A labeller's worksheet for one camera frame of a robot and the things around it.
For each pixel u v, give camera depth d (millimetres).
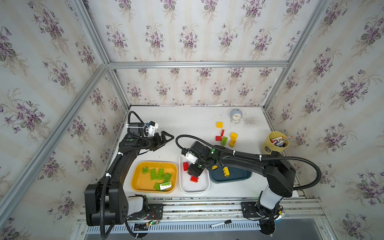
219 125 1073
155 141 711
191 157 716
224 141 992
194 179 822
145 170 859
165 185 786
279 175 426
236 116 1075
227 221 704
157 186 798
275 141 881
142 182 840
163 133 719
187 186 832
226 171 840
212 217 727
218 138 1029
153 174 853
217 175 843
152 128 764
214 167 606
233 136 1012
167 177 825
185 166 860
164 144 832
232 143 981
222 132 1023
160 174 840
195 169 709
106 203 404
